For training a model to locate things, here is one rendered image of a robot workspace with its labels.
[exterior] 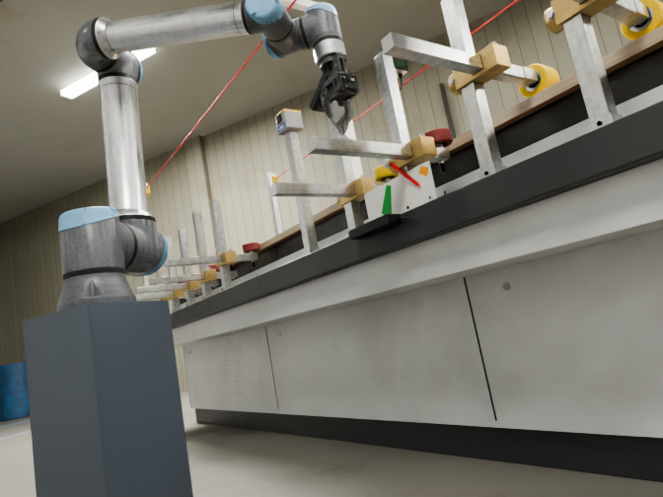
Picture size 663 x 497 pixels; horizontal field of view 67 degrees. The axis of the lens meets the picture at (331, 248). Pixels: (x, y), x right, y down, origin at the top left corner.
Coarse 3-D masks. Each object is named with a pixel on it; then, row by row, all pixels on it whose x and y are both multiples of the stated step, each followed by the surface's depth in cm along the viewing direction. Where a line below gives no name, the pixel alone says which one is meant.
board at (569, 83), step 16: (656, 32) 98; (624, 48) 103; (640, 48) 100; (656, 48) 100; (608, 64) 106; (624, 64) 105; (576, 80) 111; (544, 96) 118; (560, 96) 116; (512, 112) 125; (528, 112) 123; (496, 128) 130; (464, 144) 138; (336, 208) 186; (272, 240) 228
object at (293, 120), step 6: (282, 114) 175; (288, 114) 175; (294, 114) 176; (300, 114) 178; (282, 120) 175; (288, 120) 174; (294, 120) 175; (300, 120) 177; (276, 126) 179; (288, 126) 173; (294, 126) 175; (300, 126) 176; (282, 132) 177
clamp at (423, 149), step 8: (424, 136) 125; (408, 144) 127; (416, 144) 125; (424, 144) 124; (432, 144) 126; (416, 152) 125; (424, 152) 124; (432, 152) 125; (400, 160) 130; (408, 160) 127; (416, 160) 127; (424, 160) 128; (392, 168) 133; (400, 168) 131
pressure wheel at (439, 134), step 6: (426, 132) 133; (432, 132) 132; (438, 132) 131; (444, 132) 132; (450, 132) 133; (438, 138) 131; (444, 138) 131; (450, 138) 132; (438, 144) 134; (444, 144) 135; (450, 144) 136; (444, 168) 133
